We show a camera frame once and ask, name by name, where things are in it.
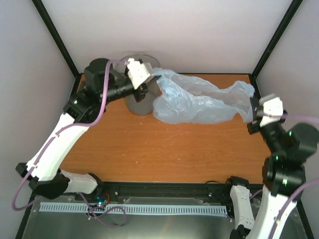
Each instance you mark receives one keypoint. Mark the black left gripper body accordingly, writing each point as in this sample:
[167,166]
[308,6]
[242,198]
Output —
[144,91]

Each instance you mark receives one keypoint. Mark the translucent blue plastic bag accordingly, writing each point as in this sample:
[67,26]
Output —
[190,99]

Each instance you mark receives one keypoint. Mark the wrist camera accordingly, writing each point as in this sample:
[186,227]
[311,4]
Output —
[272,105]
[139,72]

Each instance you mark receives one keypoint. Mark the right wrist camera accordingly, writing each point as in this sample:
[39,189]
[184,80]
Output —
[272,105]

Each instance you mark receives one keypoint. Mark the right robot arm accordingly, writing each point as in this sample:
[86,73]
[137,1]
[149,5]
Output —
[283,172]

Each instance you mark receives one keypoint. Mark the metal base plate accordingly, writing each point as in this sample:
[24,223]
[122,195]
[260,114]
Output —
[114,223]

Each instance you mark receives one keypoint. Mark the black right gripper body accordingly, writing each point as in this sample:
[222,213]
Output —
[252,126]

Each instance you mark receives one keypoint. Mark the black enclosure frame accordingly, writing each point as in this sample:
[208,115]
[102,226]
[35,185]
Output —
[288,16]

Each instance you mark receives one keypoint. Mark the grey mesh trash bin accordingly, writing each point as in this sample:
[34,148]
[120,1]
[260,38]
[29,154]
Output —
[145,106]

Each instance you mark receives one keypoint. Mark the black mounting rail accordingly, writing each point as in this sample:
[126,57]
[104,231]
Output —
[211,192]

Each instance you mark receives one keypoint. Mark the small electronics board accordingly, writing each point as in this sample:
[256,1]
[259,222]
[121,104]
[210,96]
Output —
[102,201]

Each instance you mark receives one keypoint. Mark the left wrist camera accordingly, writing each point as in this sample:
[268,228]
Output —
[139,72]

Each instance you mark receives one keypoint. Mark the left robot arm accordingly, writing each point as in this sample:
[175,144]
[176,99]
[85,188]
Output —
[102,85]

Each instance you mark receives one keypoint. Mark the light blue cable duct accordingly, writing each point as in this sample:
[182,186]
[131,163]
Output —
[153,210]

